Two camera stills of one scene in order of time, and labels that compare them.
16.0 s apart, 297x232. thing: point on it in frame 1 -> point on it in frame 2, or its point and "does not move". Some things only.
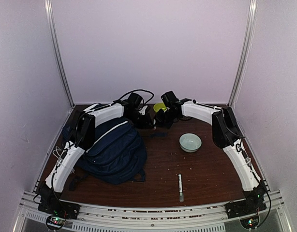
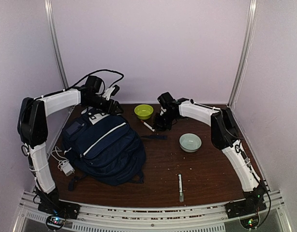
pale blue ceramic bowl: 190,142 does not move
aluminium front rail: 198,218 does not move
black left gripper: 143,121 -> 111,106
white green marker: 181,196 does not move
